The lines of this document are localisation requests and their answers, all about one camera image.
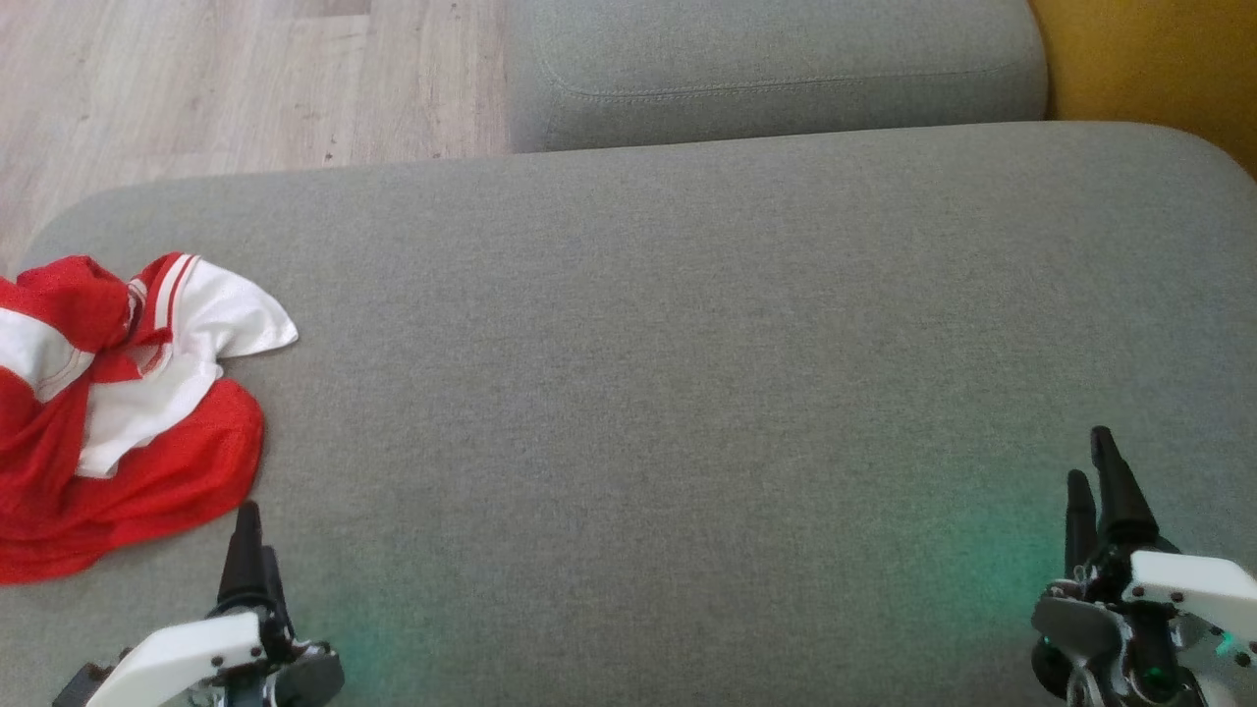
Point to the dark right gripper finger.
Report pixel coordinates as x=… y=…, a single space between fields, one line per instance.
x=1122 y=496
x=1081 y=525

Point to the wide grey sofa seat cushion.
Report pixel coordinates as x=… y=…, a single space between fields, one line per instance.
x=776 y=69

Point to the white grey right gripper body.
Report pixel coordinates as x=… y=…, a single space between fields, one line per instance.
x=1178 y=599

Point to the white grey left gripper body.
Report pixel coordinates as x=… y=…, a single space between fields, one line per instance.
x=187 y=658

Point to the red and white shirt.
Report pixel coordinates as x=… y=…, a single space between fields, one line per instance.
x=147 y=462

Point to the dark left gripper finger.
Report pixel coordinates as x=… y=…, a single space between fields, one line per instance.
x=242 y=565
x=278 y=604

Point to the large grey sofa ottoman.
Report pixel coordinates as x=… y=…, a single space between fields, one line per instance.
x=687 y=393

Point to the large yellow sofa back cushion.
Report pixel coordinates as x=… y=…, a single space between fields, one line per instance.
x=1159 y=69

